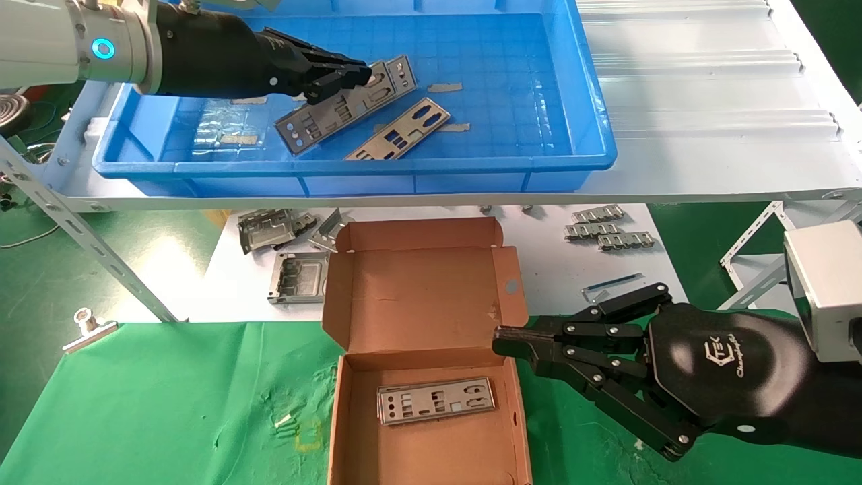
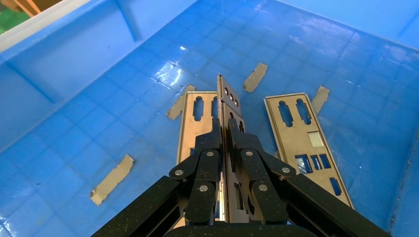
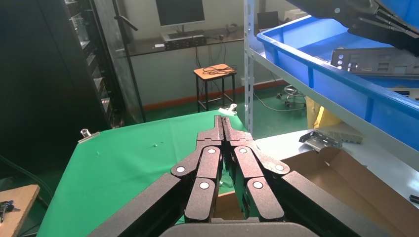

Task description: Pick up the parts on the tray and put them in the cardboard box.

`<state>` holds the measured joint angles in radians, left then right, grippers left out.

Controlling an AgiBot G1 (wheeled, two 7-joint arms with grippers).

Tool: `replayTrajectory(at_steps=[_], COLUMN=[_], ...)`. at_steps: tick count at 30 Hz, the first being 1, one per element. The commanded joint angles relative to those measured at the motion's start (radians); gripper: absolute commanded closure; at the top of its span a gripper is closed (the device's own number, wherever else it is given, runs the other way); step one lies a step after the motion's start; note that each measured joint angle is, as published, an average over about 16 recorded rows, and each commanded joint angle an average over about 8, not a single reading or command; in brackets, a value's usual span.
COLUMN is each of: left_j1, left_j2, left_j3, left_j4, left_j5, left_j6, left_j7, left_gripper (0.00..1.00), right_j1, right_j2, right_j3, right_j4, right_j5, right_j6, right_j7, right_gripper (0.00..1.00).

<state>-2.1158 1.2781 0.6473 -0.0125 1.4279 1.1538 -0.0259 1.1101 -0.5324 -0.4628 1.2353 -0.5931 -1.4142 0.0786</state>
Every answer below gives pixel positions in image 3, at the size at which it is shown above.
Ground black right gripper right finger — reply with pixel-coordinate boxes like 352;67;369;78
222;116;392;237

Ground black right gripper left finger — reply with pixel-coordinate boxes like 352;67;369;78
87;115;224;237

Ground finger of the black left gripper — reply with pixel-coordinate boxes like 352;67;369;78
288;0;382;21
348;9;419;57

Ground metal I/O shield plate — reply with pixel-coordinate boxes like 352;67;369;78
391;87;419;101
330;47;419;79

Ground white box device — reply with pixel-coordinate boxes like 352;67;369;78
284;9;309;22

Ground blue plastic tray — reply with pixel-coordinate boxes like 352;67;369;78
256;0;419;151

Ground brown cardboard box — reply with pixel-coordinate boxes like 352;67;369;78
214;146;419;237

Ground silver binder clip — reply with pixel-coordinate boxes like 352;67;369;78
78;128;101;144
218;103;238;117

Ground black laptop screen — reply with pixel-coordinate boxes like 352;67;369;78
256;11;280;33

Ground green table cloth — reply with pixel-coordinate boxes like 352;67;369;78
36;109;250;237

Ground yellow plastic sheet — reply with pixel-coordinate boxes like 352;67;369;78
306;96;344;130

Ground wooden stool black legs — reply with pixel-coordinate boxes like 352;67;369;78
193;64;238;114

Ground black rack device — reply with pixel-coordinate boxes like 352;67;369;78
162;33;208;51

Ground dark office desk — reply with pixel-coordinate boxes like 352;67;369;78
126;26;246;57

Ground black computer monitor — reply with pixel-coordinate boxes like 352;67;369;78
155;0;206;28

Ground brown wooden board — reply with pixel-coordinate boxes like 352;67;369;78
0;184;41;237

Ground black server cabinet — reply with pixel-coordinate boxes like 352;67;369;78
0;0;147;184

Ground dark key bunch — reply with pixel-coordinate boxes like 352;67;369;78
0;200;21;223

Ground white floor cable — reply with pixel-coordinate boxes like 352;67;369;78
253;91;308;113

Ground grey metal socket frame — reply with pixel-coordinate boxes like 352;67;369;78
298;129;344;153

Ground black coiled cable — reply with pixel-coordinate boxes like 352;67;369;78
201;65;237;76

